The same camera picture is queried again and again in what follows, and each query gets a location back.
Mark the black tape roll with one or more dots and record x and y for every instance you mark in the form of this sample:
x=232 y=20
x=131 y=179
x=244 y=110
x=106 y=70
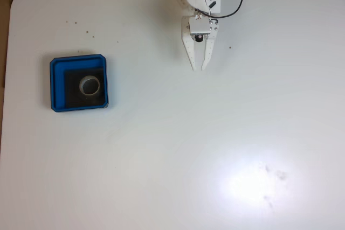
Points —
x=87 y=78

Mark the blue box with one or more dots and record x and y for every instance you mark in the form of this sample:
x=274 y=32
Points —
x=56 y=84

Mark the white camera box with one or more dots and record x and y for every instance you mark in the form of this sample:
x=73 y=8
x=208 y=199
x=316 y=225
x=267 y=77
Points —
x=199 y=25

